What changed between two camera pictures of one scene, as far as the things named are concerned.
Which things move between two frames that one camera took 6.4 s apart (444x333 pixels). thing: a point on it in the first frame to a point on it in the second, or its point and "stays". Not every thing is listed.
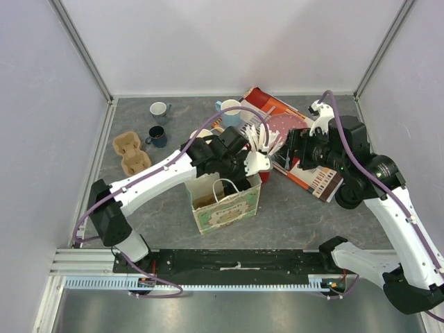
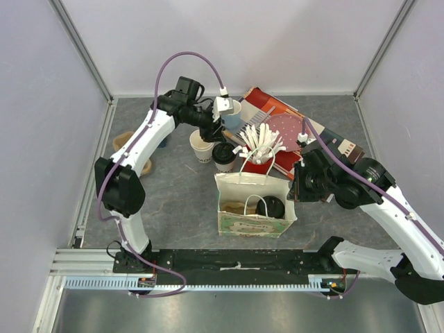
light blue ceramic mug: x=231 y=118 stays
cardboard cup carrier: x=204 y=201 to x=238 y=208
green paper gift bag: x=214 y=208 to x=250 y=188
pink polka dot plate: x=283 y=122 stays
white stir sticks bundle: x=257 y=139 stays
